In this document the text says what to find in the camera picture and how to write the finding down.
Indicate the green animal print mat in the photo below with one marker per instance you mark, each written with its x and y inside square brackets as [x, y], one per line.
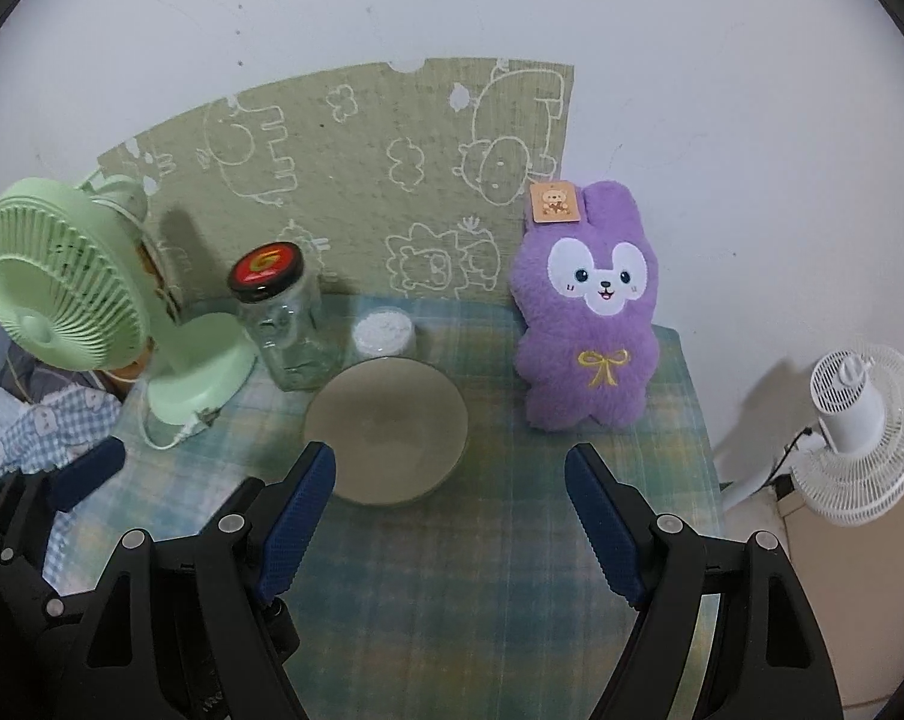
[362, 135]

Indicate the grey floral ceramic bowl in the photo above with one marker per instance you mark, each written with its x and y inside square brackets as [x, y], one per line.
[388, 427]

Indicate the glass jar with red lid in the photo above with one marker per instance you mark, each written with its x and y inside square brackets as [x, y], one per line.
[287, 337]

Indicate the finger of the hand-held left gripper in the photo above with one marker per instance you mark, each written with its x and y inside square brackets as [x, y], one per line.
[230, 499]
[88, 472]

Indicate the blue checked blanket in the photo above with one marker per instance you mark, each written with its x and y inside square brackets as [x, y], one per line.
[47, 420]

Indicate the green plaid tablecloth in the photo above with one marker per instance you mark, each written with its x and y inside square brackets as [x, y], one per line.
[512, 540]

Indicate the small white lidded container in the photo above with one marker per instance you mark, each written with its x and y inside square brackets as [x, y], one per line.
[383, 330]

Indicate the purple plush bunny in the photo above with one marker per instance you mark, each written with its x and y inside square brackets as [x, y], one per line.
[579, 360]

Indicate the green desk fan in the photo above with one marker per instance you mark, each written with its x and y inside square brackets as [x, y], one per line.
[69, 292]

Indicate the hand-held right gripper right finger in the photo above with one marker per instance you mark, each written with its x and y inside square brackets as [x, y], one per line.
[602, 532]

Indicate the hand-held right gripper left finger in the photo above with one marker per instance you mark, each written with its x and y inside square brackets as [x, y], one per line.
[294, 532]

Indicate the white standing fan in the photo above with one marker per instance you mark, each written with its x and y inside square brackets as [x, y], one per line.
[856, 405]

